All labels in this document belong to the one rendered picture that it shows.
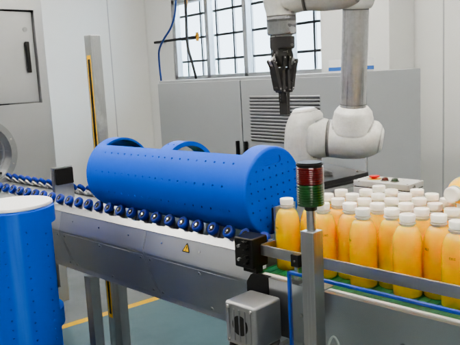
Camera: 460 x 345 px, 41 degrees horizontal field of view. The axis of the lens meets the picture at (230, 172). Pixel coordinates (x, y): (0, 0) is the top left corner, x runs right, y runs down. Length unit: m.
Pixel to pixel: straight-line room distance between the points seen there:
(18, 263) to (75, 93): 5.02
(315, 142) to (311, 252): 1.09
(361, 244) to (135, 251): 1.02
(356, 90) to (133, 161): 0.89
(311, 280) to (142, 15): 6.46
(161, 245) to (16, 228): 0.51
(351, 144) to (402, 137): 1.33
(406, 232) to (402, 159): 2.24
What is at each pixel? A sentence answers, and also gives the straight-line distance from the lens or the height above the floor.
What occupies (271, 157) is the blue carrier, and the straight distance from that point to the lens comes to 1.95.
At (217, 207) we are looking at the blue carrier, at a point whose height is 1.05.
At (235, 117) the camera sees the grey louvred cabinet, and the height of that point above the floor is 1.17.
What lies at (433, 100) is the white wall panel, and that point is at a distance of 4.73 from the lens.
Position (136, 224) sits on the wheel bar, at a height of 0.92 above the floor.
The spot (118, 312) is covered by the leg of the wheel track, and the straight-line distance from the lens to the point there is 2.91.
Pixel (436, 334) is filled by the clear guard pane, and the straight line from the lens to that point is 1.45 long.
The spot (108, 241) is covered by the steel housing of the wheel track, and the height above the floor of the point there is 0.84.
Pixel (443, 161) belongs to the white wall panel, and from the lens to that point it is 4.73.
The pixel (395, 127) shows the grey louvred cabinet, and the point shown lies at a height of 1.11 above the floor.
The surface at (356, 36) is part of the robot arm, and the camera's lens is 2.41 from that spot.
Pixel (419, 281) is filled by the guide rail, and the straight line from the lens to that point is 1.50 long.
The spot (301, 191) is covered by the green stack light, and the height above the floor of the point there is 1.20.
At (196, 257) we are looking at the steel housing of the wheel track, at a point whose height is 0.86.
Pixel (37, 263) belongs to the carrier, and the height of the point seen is 0.83.
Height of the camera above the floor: 1.46
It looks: 9 degrees down
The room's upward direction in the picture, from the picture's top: 3 degrees counter-clockwise
